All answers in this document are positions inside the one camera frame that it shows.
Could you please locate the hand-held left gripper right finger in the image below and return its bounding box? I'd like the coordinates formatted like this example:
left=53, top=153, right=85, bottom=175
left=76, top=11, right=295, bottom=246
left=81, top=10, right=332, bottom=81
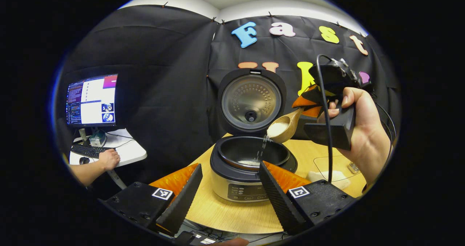
left=258, top=161, right=358, bottom=235

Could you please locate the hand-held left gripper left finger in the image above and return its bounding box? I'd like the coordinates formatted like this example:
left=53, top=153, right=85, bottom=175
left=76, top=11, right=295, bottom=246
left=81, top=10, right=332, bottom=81
left=98, top=163, right=203, bottom=237

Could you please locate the wooden spoon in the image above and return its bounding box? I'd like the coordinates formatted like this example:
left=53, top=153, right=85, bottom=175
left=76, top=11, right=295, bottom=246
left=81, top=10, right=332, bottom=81
left=266, top=107, right=306, bottom=144

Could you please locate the scooped white rice portion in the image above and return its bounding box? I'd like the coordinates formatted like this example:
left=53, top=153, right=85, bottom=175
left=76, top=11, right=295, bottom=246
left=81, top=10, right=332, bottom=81
left=238, top=122, right=290, bottom=166

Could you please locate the black silver rice cooker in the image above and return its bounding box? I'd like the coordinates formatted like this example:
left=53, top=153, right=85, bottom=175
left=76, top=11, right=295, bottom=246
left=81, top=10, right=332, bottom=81
left=210, top=68, right=298, bottom=203

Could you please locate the clear glass tray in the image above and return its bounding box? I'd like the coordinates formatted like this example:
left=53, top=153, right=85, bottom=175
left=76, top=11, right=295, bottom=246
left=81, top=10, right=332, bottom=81
left=313, top=155, right=367, bottom=190

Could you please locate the black box with white labels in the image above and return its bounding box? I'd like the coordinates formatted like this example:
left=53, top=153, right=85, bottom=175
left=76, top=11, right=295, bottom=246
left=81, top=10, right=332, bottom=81
left=173, top=231, right=220, bottom=246

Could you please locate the white side table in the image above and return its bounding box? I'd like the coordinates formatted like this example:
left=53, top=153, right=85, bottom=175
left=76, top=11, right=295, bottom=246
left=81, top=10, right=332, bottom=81
left=69, top=129, right=147, bottom=190

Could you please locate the teal white desk item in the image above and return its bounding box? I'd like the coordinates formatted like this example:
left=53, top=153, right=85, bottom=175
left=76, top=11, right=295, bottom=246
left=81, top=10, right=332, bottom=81
left=89, top=130, right=107, bottom=147

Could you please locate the black keyboard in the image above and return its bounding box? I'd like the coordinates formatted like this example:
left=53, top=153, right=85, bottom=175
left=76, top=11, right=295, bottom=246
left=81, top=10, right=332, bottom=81
left=71, top=144, right=117, bottom=159

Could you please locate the computer monitor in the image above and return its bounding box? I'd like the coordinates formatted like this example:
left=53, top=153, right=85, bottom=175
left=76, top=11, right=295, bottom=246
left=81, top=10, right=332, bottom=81
left=65, top=74, right=118, bottom=127

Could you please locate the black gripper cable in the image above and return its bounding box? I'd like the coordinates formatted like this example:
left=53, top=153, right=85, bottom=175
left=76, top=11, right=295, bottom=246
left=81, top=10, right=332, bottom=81
left=315, top=54, right=397, bottom=183

